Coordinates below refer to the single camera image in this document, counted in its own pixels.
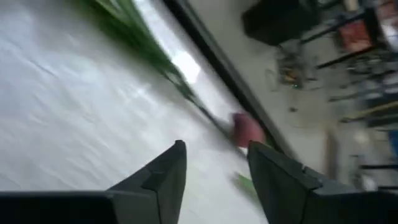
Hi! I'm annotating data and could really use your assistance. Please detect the black aluminium table frame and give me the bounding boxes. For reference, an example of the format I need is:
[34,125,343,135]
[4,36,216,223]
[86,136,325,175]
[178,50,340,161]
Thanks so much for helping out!
[161,0,298,161]

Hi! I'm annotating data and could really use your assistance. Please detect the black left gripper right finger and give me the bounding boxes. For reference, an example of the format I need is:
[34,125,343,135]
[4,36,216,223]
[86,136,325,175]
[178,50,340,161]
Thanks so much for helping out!
[247,139,398,224]

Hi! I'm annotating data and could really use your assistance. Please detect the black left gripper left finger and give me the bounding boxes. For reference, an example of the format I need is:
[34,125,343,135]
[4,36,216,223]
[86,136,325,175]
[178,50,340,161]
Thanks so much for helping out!
[0,139,188,224]

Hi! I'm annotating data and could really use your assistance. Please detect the red artificial tulip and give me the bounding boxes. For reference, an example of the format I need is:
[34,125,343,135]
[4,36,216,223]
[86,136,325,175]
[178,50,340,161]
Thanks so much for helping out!
[77,0,267,158]

